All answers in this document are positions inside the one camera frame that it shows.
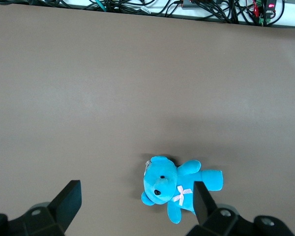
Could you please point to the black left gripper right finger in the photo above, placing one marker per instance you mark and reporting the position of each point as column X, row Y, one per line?
column 202, row 206

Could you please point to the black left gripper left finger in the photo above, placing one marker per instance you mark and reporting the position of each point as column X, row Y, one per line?
column 64, row 204

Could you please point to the blue plush teddy bear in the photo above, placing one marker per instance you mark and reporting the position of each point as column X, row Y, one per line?
column 162, row 186

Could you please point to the green terminal block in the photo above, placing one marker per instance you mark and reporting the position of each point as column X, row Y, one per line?
column 262, row 20

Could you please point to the red clip connector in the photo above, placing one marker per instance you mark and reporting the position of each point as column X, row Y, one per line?
column 256, row 8

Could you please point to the black device with red light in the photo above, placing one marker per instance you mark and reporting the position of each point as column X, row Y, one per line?
column 271, row 6

